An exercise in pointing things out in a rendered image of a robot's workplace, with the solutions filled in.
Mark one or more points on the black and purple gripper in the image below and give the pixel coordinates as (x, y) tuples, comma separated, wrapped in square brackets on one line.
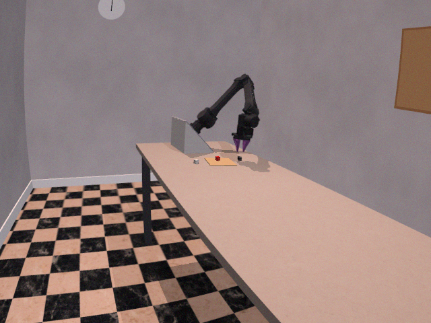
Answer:
[(237, 139)]

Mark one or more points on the tan mat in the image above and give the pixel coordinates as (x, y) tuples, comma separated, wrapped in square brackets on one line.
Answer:
[(222, 162)]

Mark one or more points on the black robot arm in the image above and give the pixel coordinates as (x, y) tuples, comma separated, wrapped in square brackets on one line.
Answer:
[(251, 119)]

